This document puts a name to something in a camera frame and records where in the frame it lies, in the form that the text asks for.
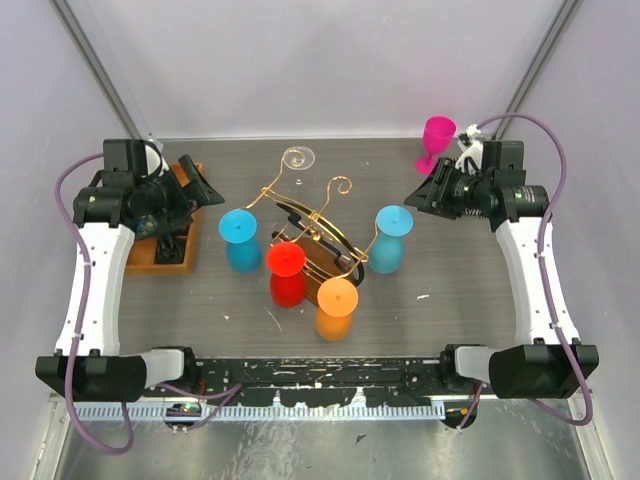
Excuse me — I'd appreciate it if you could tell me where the striped black white cloth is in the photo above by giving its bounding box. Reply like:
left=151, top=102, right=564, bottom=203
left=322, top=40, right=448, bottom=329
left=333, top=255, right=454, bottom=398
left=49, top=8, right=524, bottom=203
left=462, top=149, right=494, bottom=219

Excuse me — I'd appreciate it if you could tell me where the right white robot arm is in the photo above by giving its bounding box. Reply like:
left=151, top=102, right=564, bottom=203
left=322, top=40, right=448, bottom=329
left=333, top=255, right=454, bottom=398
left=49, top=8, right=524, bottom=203
left=405, top=141, right=599, bottom=399

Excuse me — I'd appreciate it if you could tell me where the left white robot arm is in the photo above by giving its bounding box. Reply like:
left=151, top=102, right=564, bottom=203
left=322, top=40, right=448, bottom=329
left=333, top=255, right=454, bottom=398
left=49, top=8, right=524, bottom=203
left=35, top=139, right=224, bottom=402

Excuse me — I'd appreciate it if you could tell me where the dark patterned rolled cloth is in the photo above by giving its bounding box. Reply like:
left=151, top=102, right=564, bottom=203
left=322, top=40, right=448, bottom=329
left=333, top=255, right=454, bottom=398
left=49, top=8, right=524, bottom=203
left=155, top=234, right=187, bottom=265

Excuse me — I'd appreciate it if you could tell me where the wooden compartment tray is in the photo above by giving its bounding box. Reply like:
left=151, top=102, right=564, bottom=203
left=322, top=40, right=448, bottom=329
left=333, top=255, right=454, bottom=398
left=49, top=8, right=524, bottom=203
left=126, top=155, right=203, bottom=276

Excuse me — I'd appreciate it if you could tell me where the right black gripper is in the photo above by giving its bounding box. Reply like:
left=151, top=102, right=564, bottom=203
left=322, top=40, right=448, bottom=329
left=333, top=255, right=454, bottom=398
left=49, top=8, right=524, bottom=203
left=404, top=157, right=491, bottom=221

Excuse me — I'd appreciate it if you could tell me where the pink wine glass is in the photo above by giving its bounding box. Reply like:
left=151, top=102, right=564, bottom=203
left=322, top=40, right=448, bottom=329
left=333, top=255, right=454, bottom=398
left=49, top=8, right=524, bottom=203
left=415, top=116, right=457, bottom=176

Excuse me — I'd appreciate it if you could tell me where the blue wine glass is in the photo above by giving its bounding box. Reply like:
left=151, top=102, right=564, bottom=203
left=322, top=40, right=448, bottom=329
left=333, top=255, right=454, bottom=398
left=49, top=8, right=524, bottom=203
left=218, top=209, right=262, bottom=273
left=369, top=205, right=414, bottom=274

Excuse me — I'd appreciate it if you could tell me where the gold wire glass rack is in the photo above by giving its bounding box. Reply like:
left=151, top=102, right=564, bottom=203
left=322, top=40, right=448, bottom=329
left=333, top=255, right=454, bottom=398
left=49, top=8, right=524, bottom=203
left=244, top=159, right=369, bottom=304

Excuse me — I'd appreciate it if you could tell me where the green patterned rolled cloth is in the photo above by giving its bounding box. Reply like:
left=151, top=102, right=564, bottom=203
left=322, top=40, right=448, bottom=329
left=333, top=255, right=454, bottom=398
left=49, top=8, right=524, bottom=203
left=134, top=208, right=169, bottom=242

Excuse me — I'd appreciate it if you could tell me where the black mounting base plate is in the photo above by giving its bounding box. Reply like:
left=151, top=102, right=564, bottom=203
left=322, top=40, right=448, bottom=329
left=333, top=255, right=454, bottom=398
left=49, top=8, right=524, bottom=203
left=171, top=357, right=479, bottom=408

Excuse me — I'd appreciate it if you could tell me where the red wine glass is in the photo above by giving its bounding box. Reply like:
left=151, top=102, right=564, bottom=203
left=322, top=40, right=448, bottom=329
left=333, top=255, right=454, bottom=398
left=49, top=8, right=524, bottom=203
left=266, top=241, right=306, bottom=308

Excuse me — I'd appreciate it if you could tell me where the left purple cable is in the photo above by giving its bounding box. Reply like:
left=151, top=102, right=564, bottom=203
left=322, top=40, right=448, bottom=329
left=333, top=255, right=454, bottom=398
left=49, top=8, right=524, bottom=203
left=53, top=152, right=244, bottom=455

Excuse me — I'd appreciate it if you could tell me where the grey slotted cable duct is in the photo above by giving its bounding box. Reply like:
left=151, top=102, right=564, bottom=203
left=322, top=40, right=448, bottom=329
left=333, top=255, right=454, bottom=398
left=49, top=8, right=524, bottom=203
left=74, top=402, right=446, bottom=424

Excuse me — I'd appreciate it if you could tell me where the orange wine glass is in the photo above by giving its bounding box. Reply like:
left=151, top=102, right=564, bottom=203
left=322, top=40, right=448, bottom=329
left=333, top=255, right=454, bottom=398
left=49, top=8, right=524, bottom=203
left=315, top=278, right=359, bottom=341

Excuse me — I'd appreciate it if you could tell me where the clear champagne flute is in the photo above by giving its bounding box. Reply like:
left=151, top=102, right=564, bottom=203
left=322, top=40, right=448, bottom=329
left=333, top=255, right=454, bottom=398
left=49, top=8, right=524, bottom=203
left=281, top=146, right=316, bottom=186

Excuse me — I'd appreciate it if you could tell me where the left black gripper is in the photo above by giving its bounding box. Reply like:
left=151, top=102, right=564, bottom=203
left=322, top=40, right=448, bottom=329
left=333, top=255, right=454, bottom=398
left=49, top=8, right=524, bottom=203
left=138, top=154, right=224, bottom=232

